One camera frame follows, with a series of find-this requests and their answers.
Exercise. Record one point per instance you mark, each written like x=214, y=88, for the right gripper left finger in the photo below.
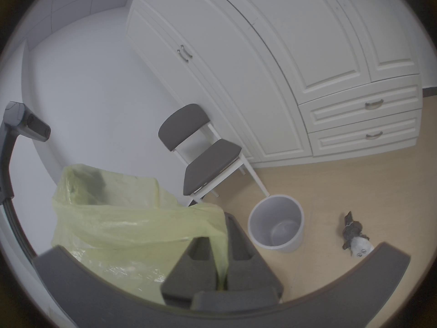
x=191, y=278

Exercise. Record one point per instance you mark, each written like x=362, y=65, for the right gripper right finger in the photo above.
x=249, y=272

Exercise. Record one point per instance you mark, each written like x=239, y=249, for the yellow plastic bag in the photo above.
x=129, y=224

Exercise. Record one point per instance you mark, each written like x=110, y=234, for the black plastic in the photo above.
x=351, y=229

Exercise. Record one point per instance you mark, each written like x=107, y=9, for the white trash bin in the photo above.
x=297, y=241

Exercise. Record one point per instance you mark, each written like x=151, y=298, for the crumpled white printed wrapper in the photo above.
x=362, y=248

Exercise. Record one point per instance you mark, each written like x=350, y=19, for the grey white chair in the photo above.
x=211, y=162

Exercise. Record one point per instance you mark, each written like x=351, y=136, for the white wardrobe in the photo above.
x=273, y=63

